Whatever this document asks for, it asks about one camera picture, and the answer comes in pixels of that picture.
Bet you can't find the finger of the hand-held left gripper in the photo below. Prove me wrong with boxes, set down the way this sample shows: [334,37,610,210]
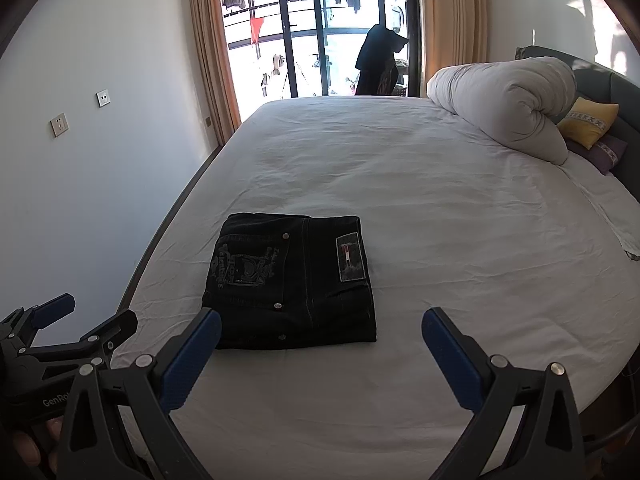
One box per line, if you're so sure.
[0,292,77,357]
[29,309,139,377]

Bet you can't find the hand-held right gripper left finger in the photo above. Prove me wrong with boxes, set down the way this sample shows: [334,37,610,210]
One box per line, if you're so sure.
[56,307,223,480]

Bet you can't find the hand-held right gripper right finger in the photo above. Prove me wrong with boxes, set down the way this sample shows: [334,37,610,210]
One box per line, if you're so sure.
[421,306,586,480]

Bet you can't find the black pants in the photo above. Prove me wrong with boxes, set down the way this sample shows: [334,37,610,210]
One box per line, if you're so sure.
[201,212,378,351]

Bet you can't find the person's left hand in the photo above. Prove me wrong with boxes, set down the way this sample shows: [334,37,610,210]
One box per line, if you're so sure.
[9,417,64,479]

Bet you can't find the bed with white sheet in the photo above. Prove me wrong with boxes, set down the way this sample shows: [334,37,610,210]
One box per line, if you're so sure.
[107,96,640,480]

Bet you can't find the purple patterned pillow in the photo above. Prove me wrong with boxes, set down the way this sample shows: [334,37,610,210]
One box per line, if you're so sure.
[565,135,628,176]

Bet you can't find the rolled white duvet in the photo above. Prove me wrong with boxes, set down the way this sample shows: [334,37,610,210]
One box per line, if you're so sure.
[426,56,578,167]

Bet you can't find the yellow patterned pillow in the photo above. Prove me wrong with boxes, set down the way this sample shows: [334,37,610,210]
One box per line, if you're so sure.
[556,96,620,151]

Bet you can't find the black tripod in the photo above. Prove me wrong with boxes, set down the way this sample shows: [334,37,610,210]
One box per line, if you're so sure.
[280,60,312,99]

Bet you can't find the black clothes on rack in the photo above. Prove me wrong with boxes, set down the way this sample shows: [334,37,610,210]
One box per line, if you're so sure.
[355,24,408,97]

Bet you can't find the tan curtain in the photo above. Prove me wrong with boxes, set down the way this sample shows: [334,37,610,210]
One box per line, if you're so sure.
[187,0,243,146]
[420,0,488,86]

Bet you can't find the gray upholstered headboard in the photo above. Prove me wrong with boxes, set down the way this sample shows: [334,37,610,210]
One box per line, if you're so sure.
[515,45,640,181]

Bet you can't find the black framed glass door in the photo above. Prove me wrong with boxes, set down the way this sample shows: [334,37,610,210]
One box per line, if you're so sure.
[217,0,422,122]

